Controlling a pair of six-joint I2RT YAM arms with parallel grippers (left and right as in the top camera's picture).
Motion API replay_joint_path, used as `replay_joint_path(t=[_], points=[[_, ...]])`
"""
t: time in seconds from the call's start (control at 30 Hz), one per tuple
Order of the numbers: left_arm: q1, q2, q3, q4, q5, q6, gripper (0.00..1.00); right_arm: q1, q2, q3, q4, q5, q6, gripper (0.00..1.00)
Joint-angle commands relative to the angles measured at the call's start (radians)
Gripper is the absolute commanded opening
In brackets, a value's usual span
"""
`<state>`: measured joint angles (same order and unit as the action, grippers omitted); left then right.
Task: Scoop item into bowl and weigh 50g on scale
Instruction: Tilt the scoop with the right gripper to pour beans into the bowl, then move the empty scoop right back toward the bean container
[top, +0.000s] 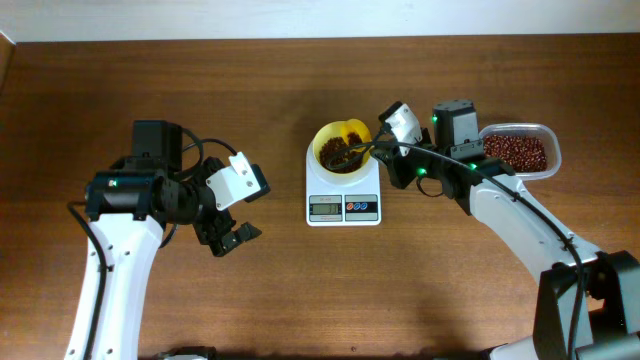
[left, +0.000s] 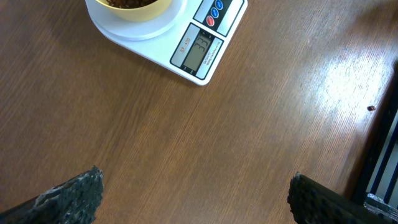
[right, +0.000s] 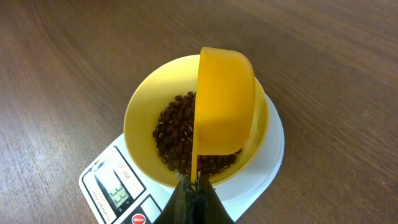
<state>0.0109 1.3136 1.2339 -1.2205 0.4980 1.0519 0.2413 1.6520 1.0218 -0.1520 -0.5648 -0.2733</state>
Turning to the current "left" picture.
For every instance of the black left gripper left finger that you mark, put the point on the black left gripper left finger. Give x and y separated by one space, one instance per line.
74 201

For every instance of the pale yellow bowl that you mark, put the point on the pale yellow bowl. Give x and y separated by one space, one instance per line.
138 14

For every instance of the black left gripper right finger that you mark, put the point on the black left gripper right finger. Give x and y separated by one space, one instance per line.
311 202

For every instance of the black metal table frame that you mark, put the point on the black metal table frame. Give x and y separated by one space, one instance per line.
376 188

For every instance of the white digital kitchen scale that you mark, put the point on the white digital kitchen scale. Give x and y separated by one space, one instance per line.
189 38

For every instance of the stray red bean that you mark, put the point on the stray red bean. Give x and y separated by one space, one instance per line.
371 108

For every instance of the red beans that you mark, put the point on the red beans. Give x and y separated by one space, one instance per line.
129 4

